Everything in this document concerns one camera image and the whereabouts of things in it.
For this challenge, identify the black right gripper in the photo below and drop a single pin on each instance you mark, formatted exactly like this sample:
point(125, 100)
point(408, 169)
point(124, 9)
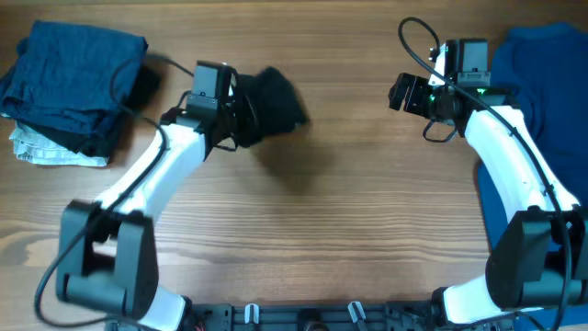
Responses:
point(412, 104)

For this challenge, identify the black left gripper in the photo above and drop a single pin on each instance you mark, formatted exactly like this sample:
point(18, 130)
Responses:
point(249, 116)

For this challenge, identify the black t-shirt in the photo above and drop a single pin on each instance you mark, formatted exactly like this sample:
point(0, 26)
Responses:
point(270, 106)

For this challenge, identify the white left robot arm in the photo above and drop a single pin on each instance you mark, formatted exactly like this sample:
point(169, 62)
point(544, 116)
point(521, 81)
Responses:
point(107, 260)

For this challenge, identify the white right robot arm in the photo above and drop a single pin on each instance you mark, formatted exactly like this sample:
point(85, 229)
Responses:
point(538, 261)

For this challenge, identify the folded black garment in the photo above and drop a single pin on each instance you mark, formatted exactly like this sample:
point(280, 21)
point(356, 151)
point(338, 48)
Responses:
point(105, 139)

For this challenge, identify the blue t-shirt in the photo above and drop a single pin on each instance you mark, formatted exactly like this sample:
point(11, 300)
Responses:
point(547, 68)

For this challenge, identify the folded navy blue garment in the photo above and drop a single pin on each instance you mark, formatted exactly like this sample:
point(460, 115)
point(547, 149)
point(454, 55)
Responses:
point(62, 76)

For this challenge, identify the folded light grey garment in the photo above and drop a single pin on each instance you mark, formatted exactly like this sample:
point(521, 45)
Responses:
point(31, 146)

